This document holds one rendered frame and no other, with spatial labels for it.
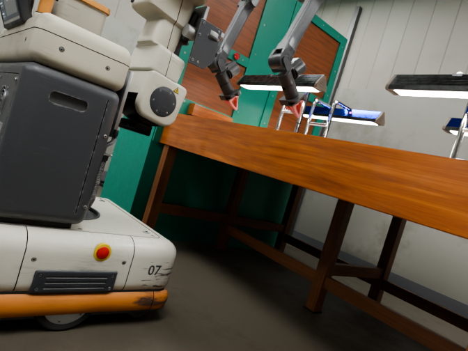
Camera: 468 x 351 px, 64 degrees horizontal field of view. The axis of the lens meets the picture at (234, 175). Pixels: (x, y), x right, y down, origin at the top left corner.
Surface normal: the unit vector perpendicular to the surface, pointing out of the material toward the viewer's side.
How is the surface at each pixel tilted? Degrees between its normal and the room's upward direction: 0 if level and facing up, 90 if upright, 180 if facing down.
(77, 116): 90
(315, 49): 90
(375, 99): 90
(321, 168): 90
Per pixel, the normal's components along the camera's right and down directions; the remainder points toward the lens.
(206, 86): 0.59, 0.21
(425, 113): -0.71, -0.19
